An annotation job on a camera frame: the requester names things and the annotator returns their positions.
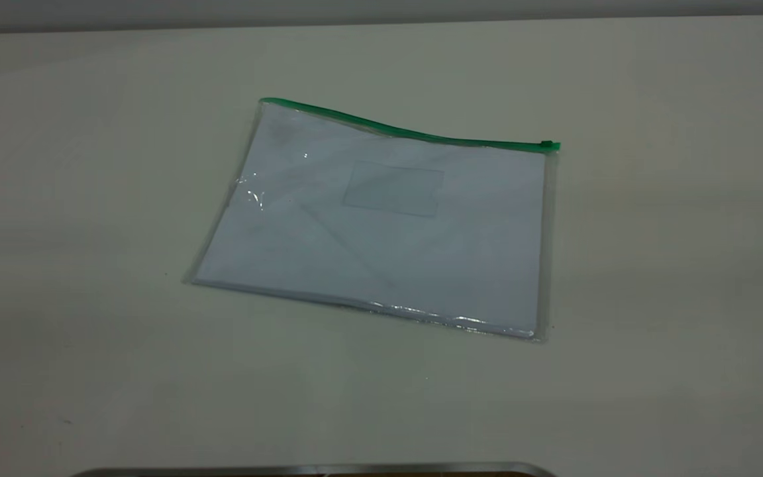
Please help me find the clear zip bag green zipper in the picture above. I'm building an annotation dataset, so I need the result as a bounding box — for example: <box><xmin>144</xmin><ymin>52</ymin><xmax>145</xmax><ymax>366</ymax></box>
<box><xmin>185</xmin><ymin>97</ymin><xmax>562</xmax><ymax>344</ymax></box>

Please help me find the grey metal edge strip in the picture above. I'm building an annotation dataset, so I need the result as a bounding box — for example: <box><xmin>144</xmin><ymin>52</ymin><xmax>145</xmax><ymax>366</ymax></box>
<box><xmin>70</xmin><ymin>462</ymin><xmax>558</xmax><ymax>477</ymax></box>

